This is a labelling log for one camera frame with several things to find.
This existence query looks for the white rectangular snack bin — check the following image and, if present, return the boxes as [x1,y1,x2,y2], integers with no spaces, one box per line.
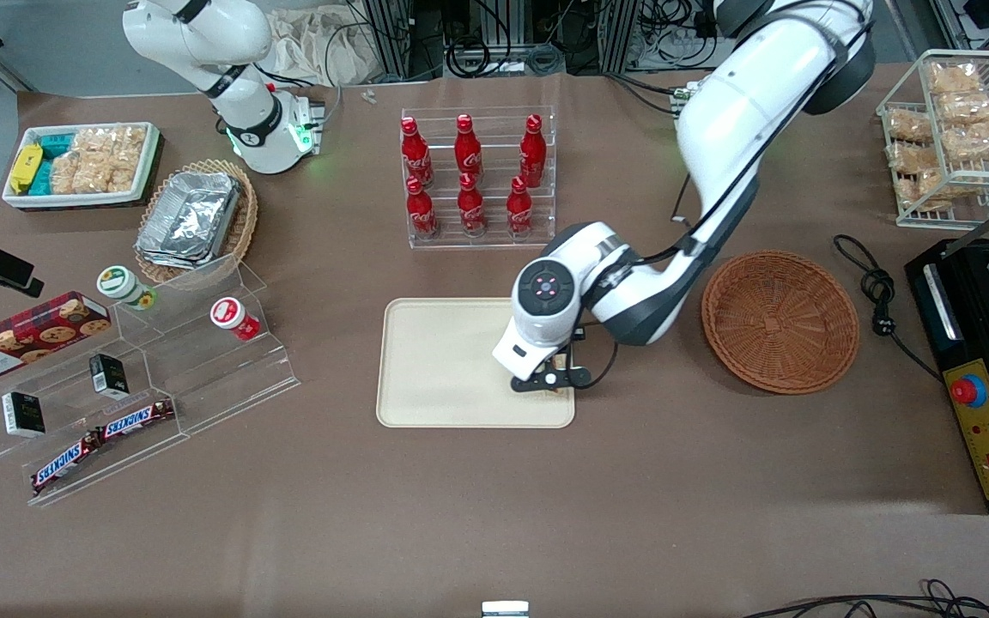
[2,122,161,210]

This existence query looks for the foil containers in basket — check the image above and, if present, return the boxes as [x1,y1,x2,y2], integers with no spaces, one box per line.
[133,159,259,285]

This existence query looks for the red tartan cookie box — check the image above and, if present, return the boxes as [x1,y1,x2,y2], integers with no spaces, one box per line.
[0,291,112,387]

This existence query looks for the teal snack packet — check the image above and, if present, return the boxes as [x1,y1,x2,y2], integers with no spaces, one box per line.
[28,132,76,197]

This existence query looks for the white wire basket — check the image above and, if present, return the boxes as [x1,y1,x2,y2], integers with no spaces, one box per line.
[877,49,989,230]

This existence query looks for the clear rice cracker bags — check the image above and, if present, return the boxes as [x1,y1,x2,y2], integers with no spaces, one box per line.
[49,126,149,196]

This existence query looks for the red cola bottle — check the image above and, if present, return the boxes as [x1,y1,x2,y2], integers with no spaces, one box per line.
[406,176,440,239]
[457,173,488,238]
[400,116,434,189]
[506,176,536,238]
[519,114,548,189]
[455,114,484,183]

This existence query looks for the aluminium frame post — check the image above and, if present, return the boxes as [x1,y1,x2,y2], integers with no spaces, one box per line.
[364,0,446,83]
[599,0,643,75]

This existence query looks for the red lid yogurt cup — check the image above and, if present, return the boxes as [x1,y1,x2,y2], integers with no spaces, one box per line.
[209,295,263,342]

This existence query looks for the black countertop appliance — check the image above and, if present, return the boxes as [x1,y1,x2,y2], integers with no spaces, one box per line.
[904,232,989,516]

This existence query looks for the clear acrylic bottle rack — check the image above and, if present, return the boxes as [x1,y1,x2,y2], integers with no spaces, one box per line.
[400,106,557,251]

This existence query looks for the small black white box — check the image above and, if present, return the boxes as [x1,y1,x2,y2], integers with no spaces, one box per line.
[1,391,47,439]
[88,352,130,400]

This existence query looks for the beige plastic tray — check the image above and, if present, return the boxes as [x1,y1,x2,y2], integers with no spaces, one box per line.
[376,297,576,429]

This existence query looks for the red emergency stop button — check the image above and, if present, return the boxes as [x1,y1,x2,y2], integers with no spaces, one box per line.
[950,374,988,409]

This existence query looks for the brown snickers bar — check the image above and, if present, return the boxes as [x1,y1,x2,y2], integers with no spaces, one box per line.
[99,397,177,441]
[30,431,106,497]

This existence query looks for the black floor cables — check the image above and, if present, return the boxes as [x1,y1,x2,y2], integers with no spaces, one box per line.
[739,579,989,618]

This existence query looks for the yellow snack packet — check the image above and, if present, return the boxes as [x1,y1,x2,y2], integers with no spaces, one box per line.
[9,143,44,195]

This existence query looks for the clear cracker bag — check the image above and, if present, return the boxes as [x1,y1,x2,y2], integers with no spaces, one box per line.
[886,141,943,173]
[884,109,934,143]
[935,92,989,127]
[941,120,989,166]
[927,62,984,96]
[897,169,974,212]

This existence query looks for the green lid yogurt cup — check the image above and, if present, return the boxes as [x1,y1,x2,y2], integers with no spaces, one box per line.
[96,264,159,312]

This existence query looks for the round brown wicker basket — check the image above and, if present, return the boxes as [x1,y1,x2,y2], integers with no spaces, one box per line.
[701,250,861,396]

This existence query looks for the white cloth bag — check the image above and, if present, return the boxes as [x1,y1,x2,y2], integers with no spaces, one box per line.
[266,7,377,88]

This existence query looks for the black power cable with plug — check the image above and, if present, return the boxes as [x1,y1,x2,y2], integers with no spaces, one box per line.
[832,233,943,384]

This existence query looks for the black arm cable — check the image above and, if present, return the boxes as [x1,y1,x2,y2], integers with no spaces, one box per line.
[576,17,869,391]

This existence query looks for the clear acrylic step display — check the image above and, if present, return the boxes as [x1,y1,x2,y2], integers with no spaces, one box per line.
[0,252,302,508]

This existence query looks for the stacked aluminium foil containers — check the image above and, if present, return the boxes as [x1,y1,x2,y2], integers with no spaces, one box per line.
[135,171,243,270]

